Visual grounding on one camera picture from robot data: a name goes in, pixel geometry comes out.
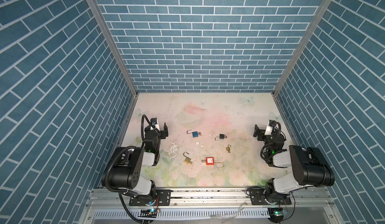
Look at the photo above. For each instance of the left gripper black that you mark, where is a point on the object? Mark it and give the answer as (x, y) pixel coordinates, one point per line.
(163, 133)

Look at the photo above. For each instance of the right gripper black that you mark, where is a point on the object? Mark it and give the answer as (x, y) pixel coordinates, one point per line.
(258, 132)

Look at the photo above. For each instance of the blue padlock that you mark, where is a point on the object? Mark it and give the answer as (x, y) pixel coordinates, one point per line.
(194, 134)

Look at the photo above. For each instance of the brass padlock with key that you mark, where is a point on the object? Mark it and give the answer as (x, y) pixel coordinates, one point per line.
(187, 159)

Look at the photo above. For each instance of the black padlock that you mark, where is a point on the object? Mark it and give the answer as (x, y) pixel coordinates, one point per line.
(221, 137)

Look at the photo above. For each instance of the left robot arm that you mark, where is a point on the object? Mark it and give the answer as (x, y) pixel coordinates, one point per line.
(123, 171)

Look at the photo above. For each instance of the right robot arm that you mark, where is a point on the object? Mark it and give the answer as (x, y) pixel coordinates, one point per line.
(309, 167)

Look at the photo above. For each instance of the small brass padlock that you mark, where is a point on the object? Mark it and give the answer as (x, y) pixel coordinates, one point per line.
(228, 148)

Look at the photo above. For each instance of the red padlock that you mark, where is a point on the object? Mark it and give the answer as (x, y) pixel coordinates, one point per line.
(210, 161)

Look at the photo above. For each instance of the left controller board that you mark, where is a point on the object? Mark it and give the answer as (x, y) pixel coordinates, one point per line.
(148, 213)

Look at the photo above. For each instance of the controller board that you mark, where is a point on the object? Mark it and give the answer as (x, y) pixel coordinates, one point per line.
(276, 215)
(148, 213)

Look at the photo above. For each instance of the right controller board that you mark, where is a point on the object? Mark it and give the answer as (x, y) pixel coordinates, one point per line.
(276, 215)

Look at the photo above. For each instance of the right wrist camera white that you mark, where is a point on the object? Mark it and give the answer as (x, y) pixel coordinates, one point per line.
(270, 127)

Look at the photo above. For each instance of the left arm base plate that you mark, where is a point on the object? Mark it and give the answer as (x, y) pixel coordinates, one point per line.
(156, 197)

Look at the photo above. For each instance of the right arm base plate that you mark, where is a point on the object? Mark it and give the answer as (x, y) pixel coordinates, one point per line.
(258, 198)

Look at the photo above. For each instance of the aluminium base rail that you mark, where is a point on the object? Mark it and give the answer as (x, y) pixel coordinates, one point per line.
(226, 205)

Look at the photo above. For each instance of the right corner aluminium post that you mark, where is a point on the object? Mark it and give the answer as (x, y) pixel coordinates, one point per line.
(319, 13)

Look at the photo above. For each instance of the corner aluminium post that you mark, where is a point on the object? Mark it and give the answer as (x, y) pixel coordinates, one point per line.
(111, 43)
(319, 13)

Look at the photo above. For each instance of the left corner aluminium post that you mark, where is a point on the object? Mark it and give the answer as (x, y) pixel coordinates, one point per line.
(111, 43)

